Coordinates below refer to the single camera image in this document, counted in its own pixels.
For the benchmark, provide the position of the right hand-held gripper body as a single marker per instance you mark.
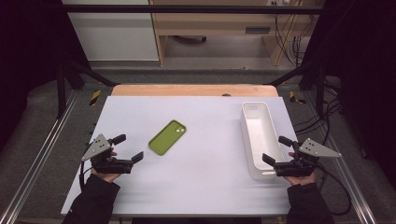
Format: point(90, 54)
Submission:
point(295, 168)

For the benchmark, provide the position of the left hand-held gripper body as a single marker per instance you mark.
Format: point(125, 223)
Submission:
point(109, 165)

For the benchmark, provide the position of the white plastic bin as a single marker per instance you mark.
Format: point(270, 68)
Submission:
point(260, 133)

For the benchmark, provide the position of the person's left hand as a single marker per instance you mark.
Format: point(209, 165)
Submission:
point(107, 177)

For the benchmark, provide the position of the person's right hand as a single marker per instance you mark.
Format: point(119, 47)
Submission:
point(300, 180)

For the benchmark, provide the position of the yellow black tape strip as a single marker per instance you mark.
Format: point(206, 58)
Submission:
point(293, 97)
point(95, 97)

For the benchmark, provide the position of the white table board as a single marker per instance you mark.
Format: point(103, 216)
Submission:
point(202, 174)

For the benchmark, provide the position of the wooden table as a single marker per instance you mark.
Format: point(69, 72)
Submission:
point(186, 90)

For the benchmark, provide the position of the white cabinet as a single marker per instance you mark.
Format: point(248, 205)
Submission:
point(115, 37)

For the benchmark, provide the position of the black curtain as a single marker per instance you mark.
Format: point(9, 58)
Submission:
point(28, 62)
point(367, 77)

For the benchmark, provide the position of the wooden desk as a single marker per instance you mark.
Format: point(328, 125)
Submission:
point(211, 23)

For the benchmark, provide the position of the aluminium rail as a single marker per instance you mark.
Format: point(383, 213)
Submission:
point(348, 180)
point(37, 158)

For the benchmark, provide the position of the black frame stand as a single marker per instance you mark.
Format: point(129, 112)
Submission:
point(320, 90)
point(61, 90)

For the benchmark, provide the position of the black frame crossbar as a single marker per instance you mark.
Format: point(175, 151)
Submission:
point(186, 9)

